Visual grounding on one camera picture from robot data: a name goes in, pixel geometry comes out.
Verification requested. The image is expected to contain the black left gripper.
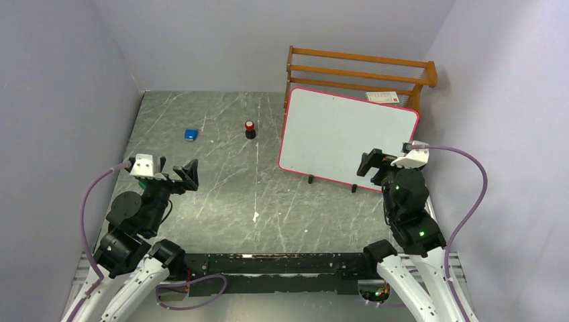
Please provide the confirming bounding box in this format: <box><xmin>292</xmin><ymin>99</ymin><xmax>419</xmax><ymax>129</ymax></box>
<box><xmin>142</xmin><ymin>156</ymin><xmax>198</xmax><ymax>233</ymax></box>

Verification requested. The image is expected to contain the pink framed whiteboard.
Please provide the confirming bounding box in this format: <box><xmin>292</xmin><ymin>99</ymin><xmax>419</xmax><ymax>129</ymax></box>
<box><xmin>278</xmin><ymin>87</ymin><xmax>419</xmax><ymax>191</ymax></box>

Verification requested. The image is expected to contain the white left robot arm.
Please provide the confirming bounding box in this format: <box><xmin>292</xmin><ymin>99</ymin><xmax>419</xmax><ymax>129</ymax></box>
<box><xmin>62</xmin><ymin>154</ymin><xmax>199</xmax><ymax>321</ymax></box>

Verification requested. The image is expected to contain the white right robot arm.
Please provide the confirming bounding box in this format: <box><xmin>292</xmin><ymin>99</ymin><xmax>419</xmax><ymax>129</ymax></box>
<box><xmin>357</xmin><ymin>143</ymin><xmax>478</xmax><ymax>321</ymax></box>

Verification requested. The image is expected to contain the blue eraser block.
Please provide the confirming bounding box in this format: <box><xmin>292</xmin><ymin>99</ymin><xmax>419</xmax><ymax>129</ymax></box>
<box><xmin>184</xmin><ymin>129</ymin><xmax>199</xmax><ymax>142</ymax></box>

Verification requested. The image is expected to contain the white red small box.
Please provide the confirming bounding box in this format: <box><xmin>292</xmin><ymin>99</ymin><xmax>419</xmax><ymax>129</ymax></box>
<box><xmin>366</xmin><ymin>91</ymin><xmax>400</xmax><ymax>104</ymax></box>

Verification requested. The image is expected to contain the red black stamp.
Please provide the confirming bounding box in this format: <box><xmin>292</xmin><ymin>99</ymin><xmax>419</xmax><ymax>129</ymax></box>
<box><xmin>244</xmin><ymin>120</ymin><xmax>256</xmax><ymax>140</ymax></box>

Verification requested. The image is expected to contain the wooden shelf rack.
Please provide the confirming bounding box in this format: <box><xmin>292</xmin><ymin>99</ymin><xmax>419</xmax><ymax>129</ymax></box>
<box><xmin>284</xmin><ymin>46</ymin><xmax>438</xmax><ymax>113</ymax></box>

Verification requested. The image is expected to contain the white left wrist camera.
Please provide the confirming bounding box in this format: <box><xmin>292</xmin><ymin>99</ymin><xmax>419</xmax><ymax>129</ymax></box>
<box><xmin>129</xmin><ymin>154</ymin><xmax>164</xmax><ymax>180</ymax></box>

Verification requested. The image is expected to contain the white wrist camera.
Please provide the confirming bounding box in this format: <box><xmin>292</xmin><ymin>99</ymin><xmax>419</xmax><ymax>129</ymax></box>
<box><xmin>129</xmin><ymin>154</ymin><xmax>164</xmax><ymax>180</ymax></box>
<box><xmin>391</xmin><ymin>140</ymin><xmax>429</xmax><ymax>168</ymax></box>

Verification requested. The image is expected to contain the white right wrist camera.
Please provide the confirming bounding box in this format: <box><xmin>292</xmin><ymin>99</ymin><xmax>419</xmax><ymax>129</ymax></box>
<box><xmin>391</xmin><ymin>140</ymin><xmax>429</xmax><ymax>168</ymax></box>

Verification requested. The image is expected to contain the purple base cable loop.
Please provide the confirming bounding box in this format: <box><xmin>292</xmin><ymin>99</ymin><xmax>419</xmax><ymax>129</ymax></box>
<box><xmin>154</xmin><ymin>273</ymin><xmax>228</xmax><ymax>311</ymax></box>

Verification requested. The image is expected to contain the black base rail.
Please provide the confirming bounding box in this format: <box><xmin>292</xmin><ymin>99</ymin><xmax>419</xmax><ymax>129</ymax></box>
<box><xmin>185</xmin><ymin>252</ymin><xmax>380</xmax><ymax>297</ymax></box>

